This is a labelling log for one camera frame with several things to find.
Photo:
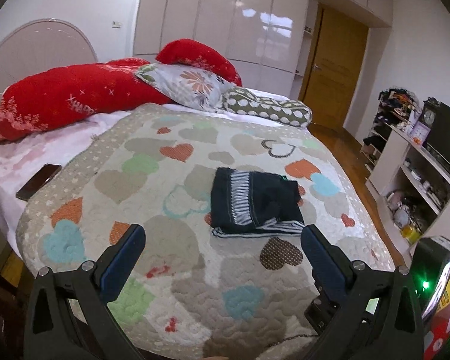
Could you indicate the round pink headboard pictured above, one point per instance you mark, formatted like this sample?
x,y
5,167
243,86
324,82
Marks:
x,y
39,46

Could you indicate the camera box with screen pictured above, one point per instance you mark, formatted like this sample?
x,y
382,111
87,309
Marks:
x,y
430,272

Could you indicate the glossy white wardrobe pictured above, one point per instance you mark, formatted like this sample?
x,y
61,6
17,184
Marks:
x,y
262,38

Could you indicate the pink white bed sheet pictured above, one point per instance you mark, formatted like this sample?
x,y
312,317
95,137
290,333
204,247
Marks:
x,y
30,161

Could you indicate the large red pillow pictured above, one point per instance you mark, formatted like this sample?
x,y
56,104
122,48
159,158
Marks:
x,y
64,95

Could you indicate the small table clock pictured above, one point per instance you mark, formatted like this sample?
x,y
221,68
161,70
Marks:
x,y
429,112

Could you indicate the wall switch plate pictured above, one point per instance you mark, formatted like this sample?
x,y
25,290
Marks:
x,y
116,24

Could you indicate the white shelf unit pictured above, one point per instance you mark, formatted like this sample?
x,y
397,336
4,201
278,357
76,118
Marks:
x,y
411,188

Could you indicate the heart pattern quilted bedspread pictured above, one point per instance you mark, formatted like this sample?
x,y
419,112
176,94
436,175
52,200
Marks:
x,y
191,294

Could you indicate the small red pillow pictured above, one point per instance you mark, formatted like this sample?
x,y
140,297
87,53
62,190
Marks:
x,y
195,54

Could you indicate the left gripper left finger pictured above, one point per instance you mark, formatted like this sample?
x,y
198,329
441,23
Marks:
x,y
68,315

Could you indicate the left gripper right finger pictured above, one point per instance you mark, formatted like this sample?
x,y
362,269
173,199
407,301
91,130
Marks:
x,y
360,313

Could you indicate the wooden door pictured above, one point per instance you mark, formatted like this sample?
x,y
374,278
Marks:
x,y
334,63

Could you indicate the dark smartphone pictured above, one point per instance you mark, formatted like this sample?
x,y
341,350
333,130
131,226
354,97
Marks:
x,y
37,181

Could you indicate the grey floral pillow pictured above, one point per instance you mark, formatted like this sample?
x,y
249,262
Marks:
x,y
191,87

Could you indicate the olive white dotted bolster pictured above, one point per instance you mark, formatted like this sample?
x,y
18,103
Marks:
x,y
243,101

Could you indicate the dark navy striped pants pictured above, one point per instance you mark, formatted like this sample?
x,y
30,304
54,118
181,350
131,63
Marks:
x,y
254,204

